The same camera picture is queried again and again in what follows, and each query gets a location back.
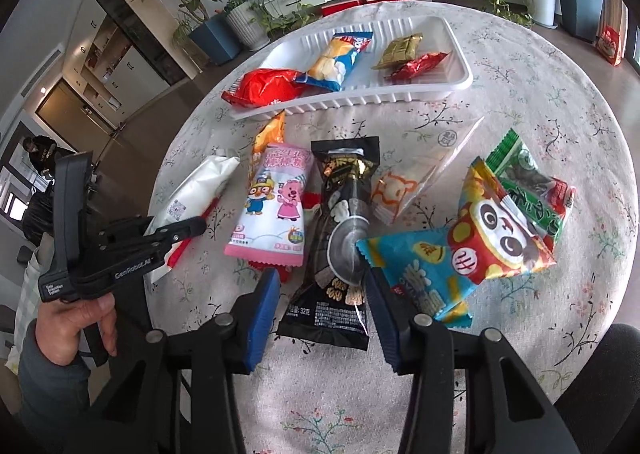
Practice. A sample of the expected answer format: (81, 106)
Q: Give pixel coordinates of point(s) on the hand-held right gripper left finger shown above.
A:
(262, 319)

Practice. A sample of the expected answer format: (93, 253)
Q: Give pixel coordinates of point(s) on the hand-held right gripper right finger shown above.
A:
(385, 324)

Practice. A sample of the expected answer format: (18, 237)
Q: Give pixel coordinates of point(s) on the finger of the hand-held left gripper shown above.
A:
(170, 231)

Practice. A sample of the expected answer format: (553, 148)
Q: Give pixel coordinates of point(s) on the white snack bag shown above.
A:
(195, 194)

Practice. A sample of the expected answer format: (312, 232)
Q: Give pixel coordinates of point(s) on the blue panda snack packet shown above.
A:
(450, 259)

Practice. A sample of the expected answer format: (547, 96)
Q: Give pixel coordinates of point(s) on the black snack packet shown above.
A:
(340, 234)

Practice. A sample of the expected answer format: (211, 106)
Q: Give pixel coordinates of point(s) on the pink cartoon snack packet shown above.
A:
(275, 204)

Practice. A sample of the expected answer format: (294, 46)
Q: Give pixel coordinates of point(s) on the orange snack packet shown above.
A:
(270, 134)

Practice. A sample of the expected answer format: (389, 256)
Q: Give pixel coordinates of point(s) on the clear pastry packet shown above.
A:
(415, 174)

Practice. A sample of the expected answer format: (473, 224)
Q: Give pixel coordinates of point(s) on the red snack bag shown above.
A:
(265, 86)

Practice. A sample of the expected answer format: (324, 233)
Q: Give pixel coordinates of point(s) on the green snack packet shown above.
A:
(530, 189)

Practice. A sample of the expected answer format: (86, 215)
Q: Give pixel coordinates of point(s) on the white plastic tray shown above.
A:
(350, 93)

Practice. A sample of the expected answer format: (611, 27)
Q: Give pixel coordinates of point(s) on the blue cake packet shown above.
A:
(330, 61)

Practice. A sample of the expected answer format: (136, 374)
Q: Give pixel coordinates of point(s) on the red foil snack packet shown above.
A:
(420, 65)

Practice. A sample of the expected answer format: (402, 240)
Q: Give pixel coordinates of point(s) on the gold snack packet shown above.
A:
(400, 51)

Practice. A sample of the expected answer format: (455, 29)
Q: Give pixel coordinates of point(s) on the person's left forearm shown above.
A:
(50, 389)

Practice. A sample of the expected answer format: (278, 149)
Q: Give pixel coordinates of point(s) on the person's left hand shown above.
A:
(65, 326)

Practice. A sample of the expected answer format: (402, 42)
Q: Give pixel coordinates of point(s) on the leafy tree in blue pot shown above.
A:
(215, 41)

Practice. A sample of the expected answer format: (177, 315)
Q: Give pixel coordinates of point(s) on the plant in ribbed white pot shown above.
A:
(247, 26)

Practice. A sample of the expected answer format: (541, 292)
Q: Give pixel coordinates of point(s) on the red floor bag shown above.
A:
(610, 46)

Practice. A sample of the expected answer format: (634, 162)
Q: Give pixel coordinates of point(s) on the wall cabinets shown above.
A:
(125, 64)

